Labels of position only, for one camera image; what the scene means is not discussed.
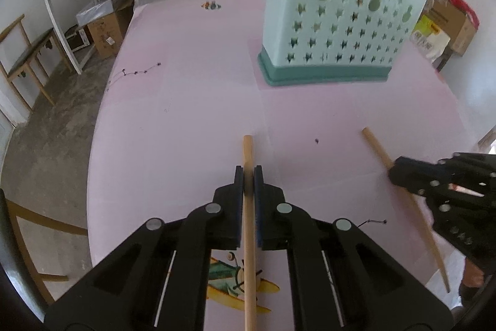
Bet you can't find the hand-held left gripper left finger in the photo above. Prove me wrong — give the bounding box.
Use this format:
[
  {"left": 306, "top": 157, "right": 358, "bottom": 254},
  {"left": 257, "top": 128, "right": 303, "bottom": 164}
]
[{"left": 44, "top": 166, "right": 244, "bottom": 331}]

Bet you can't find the single wooden chopstick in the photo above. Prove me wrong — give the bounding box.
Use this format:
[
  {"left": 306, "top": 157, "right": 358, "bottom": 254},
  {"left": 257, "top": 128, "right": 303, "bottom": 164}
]
[
  {"left": 242, "top": 135, "right": 259, "bottom": 331},
  {"left": 362, "top": 127, "right": 451, "bottom": 294}
]

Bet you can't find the plastic covered box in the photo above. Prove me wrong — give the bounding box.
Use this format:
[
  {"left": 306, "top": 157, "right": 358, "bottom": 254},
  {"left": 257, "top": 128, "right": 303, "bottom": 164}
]
[{"left": 75, "top": 0, "right": 127, "bottom": 26}]

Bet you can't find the printed rice sack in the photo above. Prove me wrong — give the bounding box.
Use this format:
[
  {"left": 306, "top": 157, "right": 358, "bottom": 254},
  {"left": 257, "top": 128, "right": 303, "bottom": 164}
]
[{"left": 410, "top": 15, "right": 453, "bottom": 59}]

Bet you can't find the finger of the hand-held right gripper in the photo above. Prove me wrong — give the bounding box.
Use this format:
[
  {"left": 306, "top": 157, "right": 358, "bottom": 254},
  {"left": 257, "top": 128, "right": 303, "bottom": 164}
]
[
  {"left": 424, "top": 185, "right": 496, "bottom": 259},
  {"left": 388, "top": 152, "right": 496, "bottom": 197}
]

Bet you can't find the small white oven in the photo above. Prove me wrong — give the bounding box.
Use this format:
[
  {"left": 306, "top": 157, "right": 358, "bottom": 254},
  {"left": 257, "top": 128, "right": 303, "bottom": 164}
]
[{"left": 64, "top": 25, "right": 94, "bottom": 53}]

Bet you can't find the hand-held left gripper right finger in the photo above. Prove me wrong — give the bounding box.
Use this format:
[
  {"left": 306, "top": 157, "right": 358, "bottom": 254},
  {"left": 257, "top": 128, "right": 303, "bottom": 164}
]
[{"left": 254, "top": 165, "right": 454, "bottom": 331}]

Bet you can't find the large open cardboard box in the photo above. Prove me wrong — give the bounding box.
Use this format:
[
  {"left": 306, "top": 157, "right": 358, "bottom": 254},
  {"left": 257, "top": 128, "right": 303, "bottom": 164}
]
[{"left": 423, "top": 0, "right": 478, "bottom": 57}]

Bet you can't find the red bag beside box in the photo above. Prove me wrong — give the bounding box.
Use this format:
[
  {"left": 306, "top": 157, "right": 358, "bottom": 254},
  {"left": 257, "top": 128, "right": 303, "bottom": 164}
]
[{"left": 443, "top": 0, "right": 481, "bottom": 32}]

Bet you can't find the wooden chair dark seat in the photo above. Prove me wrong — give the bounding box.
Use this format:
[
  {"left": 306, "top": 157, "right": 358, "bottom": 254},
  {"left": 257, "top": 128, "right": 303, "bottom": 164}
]
[
  {"left": 0, "top": 187, "right": 88, "bottom": 305},
  {"left": 0, "top": 15, "right": 74, "bottom": 115}
]

